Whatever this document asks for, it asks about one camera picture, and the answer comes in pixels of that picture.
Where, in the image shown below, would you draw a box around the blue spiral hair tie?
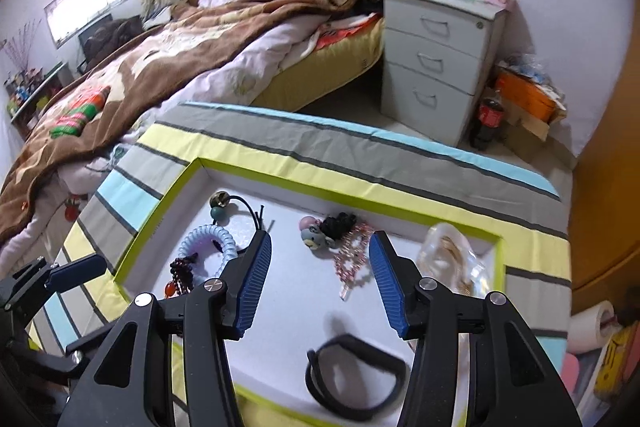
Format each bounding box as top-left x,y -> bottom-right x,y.
176,224 -> 237,288

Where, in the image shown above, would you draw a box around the black cord bead bracelet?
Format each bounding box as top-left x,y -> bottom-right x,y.
209,190 -> 275,253

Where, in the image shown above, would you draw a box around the cardboard box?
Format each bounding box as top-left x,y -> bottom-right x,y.
502,107 -> 556,142

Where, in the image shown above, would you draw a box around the red white printed cloth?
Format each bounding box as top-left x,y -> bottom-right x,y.
315,14 -> 381,52

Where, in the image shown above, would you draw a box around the black wristband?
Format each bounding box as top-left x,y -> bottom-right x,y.
305,333 -> 408,423

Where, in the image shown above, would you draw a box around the yellow printed package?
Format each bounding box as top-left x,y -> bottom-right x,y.
592,327 -> 640,403

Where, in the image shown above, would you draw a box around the dark brown jacket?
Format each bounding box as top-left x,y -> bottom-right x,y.
87,18 -> 146,68

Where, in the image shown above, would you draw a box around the window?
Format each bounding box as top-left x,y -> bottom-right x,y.
44,0 -> 143,48

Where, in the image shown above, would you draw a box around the yellow mattress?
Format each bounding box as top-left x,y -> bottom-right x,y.
255,19 -> 386,112

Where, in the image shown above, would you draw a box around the shelf of small bottles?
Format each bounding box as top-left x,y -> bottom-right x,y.
5,62 -> 66,128

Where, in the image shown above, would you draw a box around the white red flower bed sheet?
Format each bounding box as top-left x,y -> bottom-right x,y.
47,167 -> 118,228

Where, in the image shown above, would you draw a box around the brown patterned blanket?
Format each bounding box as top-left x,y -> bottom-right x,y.
0,0 -> 361,248

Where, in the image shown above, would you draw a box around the striped tablecloth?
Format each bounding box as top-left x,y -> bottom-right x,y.
27,101 -> 573,427

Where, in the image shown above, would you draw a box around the green rimmed white box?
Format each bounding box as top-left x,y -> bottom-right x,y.
112,157 -> 506,427

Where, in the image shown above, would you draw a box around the clear bag of gold jewelry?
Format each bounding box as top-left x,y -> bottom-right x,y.
417,222 -> 493,298

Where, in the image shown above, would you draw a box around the toilet paper roll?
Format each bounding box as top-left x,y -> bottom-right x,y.
567,300 -> 621,354

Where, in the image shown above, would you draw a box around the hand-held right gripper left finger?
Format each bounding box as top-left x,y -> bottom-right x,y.
57,229 -> 273,427

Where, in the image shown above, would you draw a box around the black scrunchie hair tie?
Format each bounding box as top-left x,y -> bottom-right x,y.
320,211 -> 357,239

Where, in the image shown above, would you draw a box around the grey three drawer nightstand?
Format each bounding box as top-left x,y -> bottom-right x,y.
378,0 -> 511,148

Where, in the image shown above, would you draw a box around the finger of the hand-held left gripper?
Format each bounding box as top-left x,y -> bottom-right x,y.
44,253 -> 108,295
65,324 -> 116,356

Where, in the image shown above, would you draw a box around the cola bottle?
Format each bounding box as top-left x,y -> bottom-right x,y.
470,87 -> 506,152

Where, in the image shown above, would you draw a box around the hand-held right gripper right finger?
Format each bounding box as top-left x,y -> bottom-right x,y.
368,230 -> 583,427

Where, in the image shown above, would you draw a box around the dark red bead bracelet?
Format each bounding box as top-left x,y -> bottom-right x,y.
162,256 -> 201,303

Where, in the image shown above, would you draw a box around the wooden wardrobe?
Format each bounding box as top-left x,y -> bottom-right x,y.
570,0 -> 640,308

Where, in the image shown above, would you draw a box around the dried branches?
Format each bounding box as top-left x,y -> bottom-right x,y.
0,19 -> 43,72

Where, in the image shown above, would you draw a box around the orange plastic basin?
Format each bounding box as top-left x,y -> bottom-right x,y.
494,69 -> 561,122

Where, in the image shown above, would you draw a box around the red green plaid cloth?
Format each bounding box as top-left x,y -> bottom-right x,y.
50,87 -> 111,138

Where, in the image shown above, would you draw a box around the pink rhinestone hair clip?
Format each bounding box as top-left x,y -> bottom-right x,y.
332,222 -> 376,303

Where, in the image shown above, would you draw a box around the grey cartoon hair tie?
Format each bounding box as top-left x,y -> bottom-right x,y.
299,215 -> 337,253

